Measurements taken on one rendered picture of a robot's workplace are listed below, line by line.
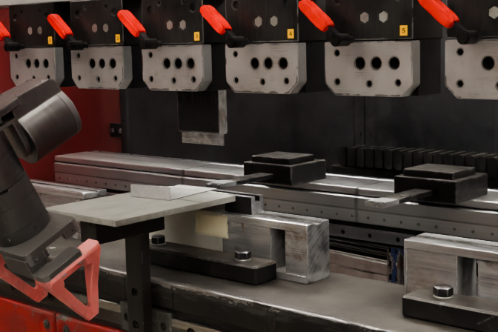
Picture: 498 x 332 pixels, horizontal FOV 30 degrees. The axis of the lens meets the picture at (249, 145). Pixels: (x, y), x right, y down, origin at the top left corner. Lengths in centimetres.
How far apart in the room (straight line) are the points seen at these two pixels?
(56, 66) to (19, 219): 96
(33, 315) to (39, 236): 92
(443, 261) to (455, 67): 27
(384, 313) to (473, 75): 35
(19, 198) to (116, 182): 127
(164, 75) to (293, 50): 29
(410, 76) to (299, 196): 56
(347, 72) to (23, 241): 61
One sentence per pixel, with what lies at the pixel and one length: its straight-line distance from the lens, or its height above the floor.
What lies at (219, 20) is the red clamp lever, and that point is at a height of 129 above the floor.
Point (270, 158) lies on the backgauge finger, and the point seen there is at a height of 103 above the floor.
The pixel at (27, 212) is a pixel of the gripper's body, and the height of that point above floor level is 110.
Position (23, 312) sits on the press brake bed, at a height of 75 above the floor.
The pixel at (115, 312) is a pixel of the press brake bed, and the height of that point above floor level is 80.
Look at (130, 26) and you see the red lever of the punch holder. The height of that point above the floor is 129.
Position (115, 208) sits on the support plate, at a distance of 148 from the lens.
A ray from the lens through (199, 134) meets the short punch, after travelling 163.
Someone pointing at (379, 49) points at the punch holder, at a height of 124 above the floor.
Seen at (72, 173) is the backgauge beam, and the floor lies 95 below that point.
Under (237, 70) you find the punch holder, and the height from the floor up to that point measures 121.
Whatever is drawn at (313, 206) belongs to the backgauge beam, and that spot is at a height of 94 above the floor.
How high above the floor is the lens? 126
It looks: 7 degrees down
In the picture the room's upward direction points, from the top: 1 degrees counter-clockwise
